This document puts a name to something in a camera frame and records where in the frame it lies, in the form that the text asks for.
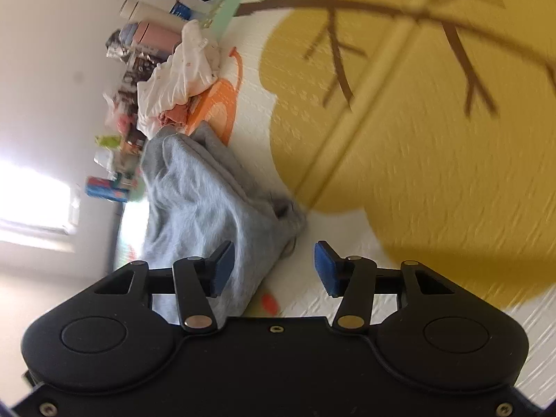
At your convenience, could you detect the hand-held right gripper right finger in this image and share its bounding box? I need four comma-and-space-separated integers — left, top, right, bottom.
314, 240, 461, 335

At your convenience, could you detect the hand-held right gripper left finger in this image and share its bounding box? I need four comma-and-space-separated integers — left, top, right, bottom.
93, 240, 236, 335

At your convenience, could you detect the grey sweatshirt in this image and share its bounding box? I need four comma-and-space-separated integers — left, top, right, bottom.
139, 122, 309, 326

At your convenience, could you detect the printed foam play mat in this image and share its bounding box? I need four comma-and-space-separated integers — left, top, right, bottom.
115, 0, 556, 335

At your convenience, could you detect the pink knit cloth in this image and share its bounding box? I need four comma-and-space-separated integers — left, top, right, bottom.
156, 96, 205, 133

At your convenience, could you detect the white strawberry-print cloth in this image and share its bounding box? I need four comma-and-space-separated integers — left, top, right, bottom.
136, 19, 222, 137

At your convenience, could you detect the pink box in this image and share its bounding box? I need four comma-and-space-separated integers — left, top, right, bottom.
130, 19, 185, 55

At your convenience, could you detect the white roll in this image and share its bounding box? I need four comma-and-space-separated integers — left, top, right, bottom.
119, 0, 183, 22

